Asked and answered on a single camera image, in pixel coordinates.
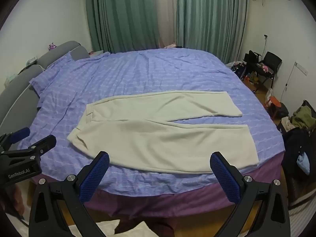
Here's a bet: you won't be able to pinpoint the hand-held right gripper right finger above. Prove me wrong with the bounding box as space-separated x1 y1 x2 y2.
209 151 292 237

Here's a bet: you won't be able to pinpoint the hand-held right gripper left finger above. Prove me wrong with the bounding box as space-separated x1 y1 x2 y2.
30 150 110 237

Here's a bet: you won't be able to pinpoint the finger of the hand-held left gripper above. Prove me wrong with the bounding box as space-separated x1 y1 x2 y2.
5 134 57 159
0 127 30 151

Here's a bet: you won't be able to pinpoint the cream white pants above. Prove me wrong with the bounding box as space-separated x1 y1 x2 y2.
67 91 259 174

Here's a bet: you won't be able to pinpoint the grey padded headboard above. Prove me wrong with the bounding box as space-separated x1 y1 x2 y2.
0 41 90 139

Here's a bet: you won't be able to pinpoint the purple bed skirt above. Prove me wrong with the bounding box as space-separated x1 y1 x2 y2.
30 150 284 220

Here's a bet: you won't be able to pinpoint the pile of clothes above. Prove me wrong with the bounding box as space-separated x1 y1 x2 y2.
281 128 316 204

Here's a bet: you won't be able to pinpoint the light blue cloth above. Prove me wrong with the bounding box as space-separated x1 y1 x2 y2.
296 152 310 176

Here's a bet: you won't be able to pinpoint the red stool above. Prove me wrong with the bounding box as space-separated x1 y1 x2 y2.
268 96 282 109

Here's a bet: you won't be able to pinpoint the green clothing pile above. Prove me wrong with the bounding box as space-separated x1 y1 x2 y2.
291 106 313 129

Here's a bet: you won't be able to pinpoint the blue striped bed sheet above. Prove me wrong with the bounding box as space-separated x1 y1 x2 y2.
17 48 284 194

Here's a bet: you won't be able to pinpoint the black chair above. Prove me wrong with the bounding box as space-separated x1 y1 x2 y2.
243 51 282 93

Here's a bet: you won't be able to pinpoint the green curtain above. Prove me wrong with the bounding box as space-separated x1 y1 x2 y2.
85 0 160 54
176 0 248 63

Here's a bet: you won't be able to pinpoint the beige sheer curtain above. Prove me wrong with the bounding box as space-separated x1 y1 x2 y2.
153 0 179 49

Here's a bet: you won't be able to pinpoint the white wall cable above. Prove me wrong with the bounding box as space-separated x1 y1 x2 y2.
281 62 297 104

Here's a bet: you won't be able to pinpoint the white wall trunking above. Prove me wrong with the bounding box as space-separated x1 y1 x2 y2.
295 63 309 76

